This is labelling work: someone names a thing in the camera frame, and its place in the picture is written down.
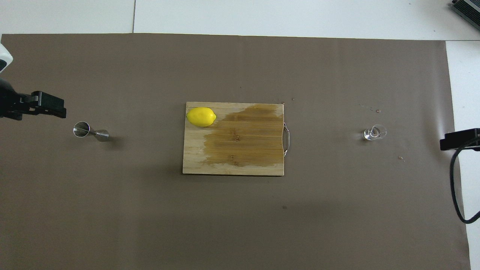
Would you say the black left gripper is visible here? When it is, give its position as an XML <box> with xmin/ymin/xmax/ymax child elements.
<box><xmin>0</xmin><ymin>78</ymin><xmax>67</xmax><ymax>120</ymax></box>

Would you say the steel double jigger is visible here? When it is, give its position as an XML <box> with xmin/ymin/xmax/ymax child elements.
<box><xmin>73</xmin><ymin>121</ymin><xmax>110</xmax><ymax>142</ymax></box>

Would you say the small clear glass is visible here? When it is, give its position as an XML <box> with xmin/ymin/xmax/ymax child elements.
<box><xmin>362</xmin><ymin>124</ymin><xmax>387</xmax><ymax>141</ymax></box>

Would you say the brown paper table mat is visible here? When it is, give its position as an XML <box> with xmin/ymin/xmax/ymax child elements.
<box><xmin>0</xmin><ymin>33</ymin><xmax>471</xmax><ymax>270</ymax></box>

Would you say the grey finned metal device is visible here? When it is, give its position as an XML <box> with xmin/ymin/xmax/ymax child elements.
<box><xmin>451</xmin><ymin>0</ymin><xmax>480</xmax><ymax>31</ymax></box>

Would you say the yellow lemon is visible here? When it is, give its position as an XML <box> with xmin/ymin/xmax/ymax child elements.
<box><xmin>186</xmin><ymin>107</ymin><xmax>217</xmax><ymax>128</ymax></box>

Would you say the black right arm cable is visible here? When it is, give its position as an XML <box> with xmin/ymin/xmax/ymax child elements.
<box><xmin>449</xmin><ymin>137</ymin><xmax>480</xmax><ymax>225</ymax></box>

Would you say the wooden cutting board, metal handle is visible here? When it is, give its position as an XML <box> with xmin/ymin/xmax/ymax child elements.
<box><xmin>183</xmin><ymin>102</ymin><xmax>290</xmax><ymax>176</ymax></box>

